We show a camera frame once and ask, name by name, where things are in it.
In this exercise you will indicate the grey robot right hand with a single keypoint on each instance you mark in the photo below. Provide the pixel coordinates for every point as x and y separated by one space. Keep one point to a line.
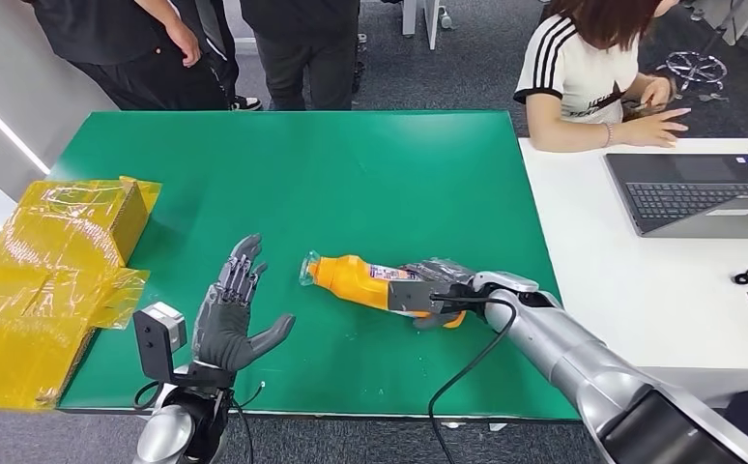
441 272

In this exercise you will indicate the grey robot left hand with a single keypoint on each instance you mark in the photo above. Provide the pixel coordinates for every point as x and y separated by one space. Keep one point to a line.
223 326

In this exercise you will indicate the orange detergent bottle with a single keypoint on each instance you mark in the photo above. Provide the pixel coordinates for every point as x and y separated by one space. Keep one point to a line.
348 282

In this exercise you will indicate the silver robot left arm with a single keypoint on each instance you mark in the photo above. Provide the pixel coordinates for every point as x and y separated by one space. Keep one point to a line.
169 429

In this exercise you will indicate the yellow taped cardboard box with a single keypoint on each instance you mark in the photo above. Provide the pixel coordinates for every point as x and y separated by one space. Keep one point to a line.
41 269

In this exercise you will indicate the black and white shoe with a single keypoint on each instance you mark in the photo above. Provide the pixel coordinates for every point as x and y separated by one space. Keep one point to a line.
246 102

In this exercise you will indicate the seated person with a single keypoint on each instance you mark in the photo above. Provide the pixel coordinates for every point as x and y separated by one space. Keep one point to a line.
579 70

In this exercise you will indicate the standing person in dark trousers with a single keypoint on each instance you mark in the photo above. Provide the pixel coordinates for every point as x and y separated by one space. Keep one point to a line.
303 58

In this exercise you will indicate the seated person's right hand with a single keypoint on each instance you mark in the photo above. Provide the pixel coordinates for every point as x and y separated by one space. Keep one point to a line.
652 128

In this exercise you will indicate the seated person's hand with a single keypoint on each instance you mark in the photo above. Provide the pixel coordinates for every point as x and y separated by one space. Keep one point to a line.
657 93
652 128

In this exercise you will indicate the white desk legs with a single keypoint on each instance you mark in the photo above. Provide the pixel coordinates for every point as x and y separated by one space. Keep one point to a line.
410 16

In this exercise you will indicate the dark grey laptop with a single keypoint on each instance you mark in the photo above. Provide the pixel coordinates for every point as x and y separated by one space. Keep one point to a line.
688 192

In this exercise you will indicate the standing person in dark jacket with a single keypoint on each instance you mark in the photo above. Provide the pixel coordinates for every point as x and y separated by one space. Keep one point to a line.
223 58

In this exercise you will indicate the seated person's left hand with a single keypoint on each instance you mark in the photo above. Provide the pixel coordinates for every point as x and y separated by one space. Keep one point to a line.
657 93

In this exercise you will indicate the standing person's hand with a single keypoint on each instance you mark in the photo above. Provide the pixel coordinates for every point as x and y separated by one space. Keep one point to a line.
185 45

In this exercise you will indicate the standing person in black shirt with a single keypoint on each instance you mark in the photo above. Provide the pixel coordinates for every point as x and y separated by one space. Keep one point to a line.
124 38

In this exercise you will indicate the chrome office chair base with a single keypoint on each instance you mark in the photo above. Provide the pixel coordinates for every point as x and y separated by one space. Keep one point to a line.
694 65

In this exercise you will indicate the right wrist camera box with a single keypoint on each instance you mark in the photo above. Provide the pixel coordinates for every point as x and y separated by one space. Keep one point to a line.
412 298

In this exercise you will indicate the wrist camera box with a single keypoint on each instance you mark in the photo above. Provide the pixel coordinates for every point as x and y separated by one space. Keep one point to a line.
412 298
156 339

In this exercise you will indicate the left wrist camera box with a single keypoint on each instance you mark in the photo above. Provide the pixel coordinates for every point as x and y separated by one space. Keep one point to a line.
156 339

